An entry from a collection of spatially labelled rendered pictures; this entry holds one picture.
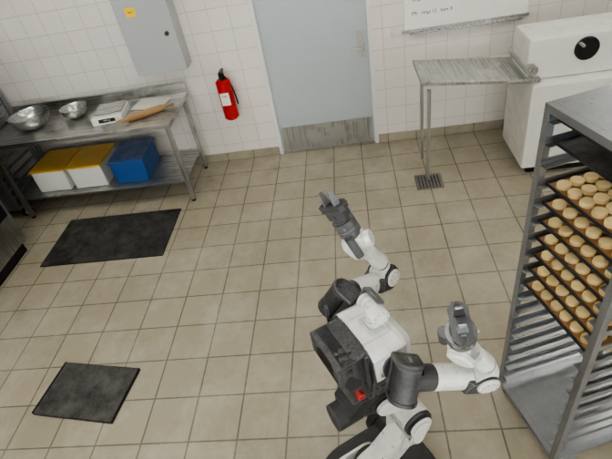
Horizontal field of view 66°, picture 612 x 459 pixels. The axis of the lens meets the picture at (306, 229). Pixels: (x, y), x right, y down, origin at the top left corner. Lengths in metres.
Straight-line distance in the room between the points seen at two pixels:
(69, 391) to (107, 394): 0.29
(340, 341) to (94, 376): 2.38
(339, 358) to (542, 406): 1.57
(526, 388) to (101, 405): 2.62
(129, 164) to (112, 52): 1.11
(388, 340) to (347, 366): 0.17
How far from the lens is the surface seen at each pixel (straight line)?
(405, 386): 1.62
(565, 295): 2.24
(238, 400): 3.22
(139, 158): 5.05
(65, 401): 3.75
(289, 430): 3.04
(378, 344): 1.68
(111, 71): 5.45
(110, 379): 3.68
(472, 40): 5.09
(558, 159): 2.03
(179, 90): 5.21
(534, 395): 3.00
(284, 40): 4.94
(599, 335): 2.05
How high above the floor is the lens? 2.63
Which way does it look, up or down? 38 degrees down
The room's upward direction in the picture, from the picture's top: 11 degrees counter-clockwise
